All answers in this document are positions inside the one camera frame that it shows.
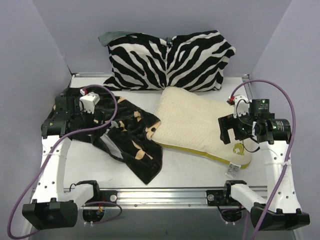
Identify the black floral pillowcase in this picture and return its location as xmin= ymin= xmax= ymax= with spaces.
xmin=71 ymin=87 xmax=163 ymax=185

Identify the cream yellow-edged pillow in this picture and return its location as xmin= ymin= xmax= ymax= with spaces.
xmin=151 ymin=87 xmax=252 ymax=169

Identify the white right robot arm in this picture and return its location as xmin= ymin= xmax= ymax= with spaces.
xmin=218 ymin=95 xmax=310 ymax=231

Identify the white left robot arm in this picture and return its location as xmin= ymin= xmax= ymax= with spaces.
xmin=22 ymin=92 xmax=101 ymax=230

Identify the white pillow care label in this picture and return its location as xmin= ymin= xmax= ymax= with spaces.
xmin=225 ymin=162 xmax=241 ymax=179

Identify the zebra print pillow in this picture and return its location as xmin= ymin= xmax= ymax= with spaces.
xmin=104 ymin=30 xmax=236 ymax=92

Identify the grey cloth behind zebra pillow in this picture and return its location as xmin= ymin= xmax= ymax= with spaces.
xmin=98 ymin=31 xmax=132 ymax=47

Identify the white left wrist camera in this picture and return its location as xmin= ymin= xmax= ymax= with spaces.
xmin=79 ymin=92 xmax=100 ymax=114

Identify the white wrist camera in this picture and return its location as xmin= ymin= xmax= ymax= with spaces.
xmin=79 ymin=92 xmax=100 ymax=114
xmin=227 ymin=95 xmax=251 ymax=119

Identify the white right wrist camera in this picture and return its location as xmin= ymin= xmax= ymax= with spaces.
xmin=227 ymin=95 xmax=251 ymax=119

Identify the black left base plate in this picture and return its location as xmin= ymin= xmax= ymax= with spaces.
xmin=99 ymin=189 xmax=118 ymax=203

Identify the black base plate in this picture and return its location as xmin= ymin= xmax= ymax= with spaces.
xmin=99 ymin=189 xmax=118 ymax=203
xmin=206 ymin=190 xmax=226 ymax=207

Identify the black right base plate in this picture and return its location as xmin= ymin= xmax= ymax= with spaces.
xmin=206 ymin=190 xmax=226 ymax=207

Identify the aluminium front rail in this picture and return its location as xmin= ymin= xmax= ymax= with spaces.
xmin=29 ymin=186 xmax=273 ymax=208

